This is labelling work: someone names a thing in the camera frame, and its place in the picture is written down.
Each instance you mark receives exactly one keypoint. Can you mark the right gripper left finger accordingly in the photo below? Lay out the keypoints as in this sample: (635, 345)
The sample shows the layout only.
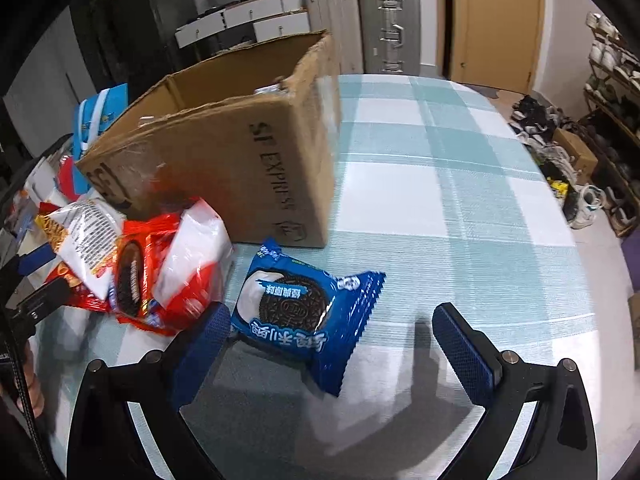
(198, 349)

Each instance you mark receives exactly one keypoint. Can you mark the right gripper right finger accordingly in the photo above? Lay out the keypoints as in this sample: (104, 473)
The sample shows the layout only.
(473, 357)

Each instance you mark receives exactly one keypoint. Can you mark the red Oreo snack packet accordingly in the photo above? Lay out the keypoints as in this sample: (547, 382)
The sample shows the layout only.
(140, 253)

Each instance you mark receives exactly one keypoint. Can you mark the blue Oreo snack packet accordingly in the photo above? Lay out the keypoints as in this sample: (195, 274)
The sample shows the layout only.
(291, 307)

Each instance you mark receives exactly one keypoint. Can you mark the white red snack bag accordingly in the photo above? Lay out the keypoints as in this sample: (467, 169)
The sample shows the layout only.
(84, 235)

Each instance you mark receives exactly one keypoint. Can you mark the checked teal tablecloth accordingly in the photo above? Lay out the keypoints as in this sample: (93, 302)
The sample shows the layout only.
(433, 189)

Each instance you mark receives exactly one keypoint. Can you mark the small cardboard box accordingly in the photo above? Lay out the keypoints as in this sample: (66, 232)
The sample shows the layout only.
(582, 159)

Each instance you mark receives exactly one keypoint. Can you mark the SF Express cardboard box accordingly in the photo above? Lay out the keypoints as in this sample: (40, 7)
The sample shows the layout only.
(253, 131)

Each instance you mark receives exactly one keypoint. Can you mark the blue Doraemon tote bag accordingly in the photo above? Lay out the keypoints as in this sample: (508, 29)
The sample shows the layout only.
(94, 115)

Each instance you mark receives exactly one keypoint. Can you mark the wooden shoe rack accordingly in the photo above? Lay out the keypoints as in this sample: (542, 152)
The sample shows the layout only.
(611, 126)

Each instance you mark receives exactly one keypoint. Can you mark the white drawer desk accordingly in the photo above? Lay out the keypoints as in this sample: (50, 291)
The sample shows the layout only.
(268, 18)

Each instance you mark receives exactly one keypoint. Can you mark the wooden door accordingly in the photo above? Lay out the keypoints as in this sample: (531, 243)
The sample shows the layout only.
(493, 43)

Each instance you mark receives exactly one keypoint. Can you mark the silver hard suitcase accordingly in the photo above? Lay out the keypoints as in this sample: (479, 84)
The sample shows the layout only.
(391, 36)

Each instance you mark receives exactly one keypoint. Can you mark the beige hard suitcase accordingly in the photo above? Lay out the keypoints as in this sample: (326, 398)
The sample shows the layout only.
(341, 18)

